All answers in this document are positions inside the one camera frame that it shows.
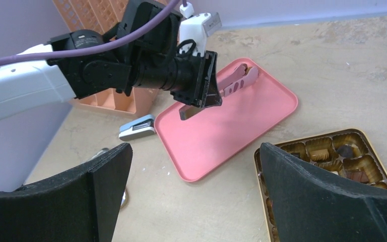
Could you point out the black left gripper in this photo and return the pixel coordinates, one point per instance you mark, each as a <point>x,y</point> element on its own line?
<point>191,80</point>

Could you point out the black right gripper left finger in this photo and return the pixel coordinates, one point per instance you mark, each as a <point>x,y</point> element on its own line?
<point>79,204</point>

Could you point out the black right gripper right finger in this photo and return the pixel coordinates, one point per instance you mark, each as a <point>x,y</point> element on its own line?
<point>312,204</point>

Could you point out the pink plastic tray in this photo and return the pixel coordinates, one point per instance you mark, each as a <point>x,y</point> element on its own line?
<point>200,144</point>

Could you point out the pink tongs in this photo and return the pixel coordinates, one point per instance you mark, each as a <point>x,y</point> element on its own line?
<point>241,76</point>

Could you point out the gold chocolate box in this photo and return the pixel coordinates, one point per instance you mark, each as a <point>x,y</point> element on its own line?
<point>346,153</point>

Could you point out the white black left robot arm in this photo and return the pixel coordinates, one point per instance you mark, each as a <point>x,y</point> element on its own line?
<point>154,46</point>

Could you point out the grey blue stapler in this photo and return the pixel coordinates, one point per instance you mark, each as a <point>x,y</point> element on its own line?
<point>138,128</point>

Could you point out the silver foil tray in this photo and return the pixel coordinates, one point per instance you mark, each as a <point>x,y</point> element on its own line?
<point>124,199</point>

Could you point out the orange plastic file organizer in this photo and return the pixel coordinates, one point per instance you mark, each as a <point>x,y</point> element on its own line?
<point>99,79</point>

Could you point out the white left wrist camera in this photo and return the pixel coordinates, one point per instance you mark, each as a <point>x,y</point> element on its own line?
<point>195,29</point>

